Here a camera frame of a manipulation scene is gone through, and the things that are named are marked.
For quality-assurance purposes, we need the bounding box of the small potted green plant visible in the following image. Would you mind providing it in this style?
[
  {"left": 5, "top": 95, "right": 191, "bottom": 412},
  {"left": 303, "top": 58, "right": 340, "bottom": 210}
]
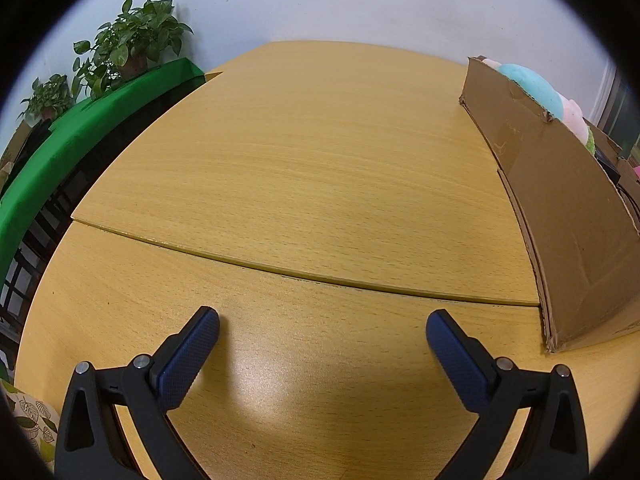
[{"left": 19, "top": 74, "right": 76, "bottom": 123}]

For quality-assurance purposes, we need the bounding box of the black metal rack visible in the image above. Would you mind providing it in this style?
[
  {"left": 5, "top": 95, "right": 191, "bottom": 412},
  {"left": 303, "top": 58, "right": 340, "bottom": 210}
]
[{"left": 0, "top": 170, "right": 81, "bottom": 346}]

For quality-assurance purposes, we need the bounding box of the wooden desk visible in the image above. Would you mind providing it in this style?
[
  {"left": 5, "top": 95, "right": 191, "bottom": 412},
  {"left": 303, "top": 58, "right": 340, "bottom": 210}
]
[{"left": 14, "top": 40, "right": 640, "bottom": 480}]

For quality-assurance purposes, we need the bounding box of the pastel plush toy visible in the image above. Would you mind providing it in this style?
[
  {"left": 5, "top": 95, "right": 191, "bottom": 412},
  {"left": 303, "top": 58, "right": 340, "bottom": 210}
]
[{"left": 482, "top": 59, "right": 598, "bottom": 156}]

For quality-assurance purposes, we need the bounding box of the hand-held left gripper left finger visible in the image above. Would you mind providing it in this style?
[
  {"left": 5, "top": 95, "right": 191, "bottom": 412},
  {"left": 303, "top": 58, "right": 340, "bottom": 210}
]
[{"left": 54, "top": 306, "right": 221, "bottom": 480}]

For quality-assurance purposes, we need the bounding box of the leaf print cushion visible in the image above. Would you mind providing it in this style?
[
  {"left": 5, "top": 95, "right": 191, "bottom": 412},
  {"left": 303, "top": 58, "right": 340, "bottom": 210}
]
[{"left": 0, "top": 380, "right": 63, "bottom": 476}]

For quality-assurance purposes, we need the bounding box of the brown cardboard box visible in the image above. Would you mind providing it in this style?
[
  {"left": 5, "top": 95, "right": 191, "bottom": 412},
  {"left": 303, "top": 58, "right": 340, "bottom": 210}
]
[{"left": 458, "top": 55, "right": 640, "bottom": 356}]

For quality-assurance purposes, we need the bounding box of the large potted green plant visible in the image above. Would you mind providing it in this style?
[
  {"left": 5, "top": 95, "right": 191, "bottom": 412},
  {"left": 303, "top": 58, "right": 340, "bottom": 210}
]
[{"left": 72, "top": 0, "right": 195, "bottom": 101}]

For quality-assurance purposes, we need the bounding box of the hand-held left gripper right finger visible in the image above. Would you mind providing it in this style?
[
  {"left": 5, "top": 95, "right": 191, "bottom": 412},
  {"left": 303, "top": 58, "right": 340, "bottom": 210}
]
[{"left": 425, "top": 309, "right": 587, "bottom": 480}]

